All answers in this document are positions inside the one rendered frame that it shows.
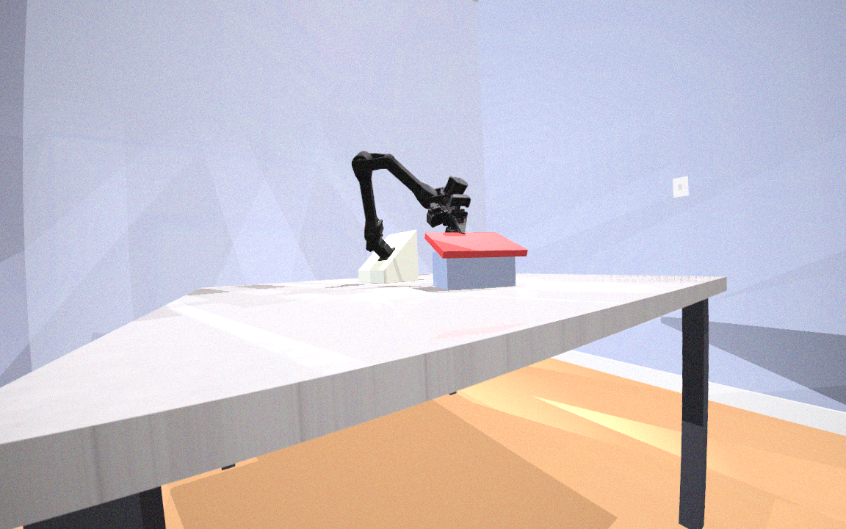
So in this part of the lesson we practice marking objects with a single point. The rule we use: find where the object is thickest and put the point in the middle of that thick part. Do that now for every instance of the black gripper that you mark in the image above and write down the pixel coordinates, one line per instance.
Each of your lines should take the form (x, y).
(455, 219)

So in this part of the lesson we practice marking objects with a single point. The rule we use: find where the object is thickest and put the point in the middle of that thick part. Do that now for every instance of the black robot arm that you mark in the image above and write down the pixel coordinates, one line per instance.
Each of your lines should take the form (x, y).
(430, 198)

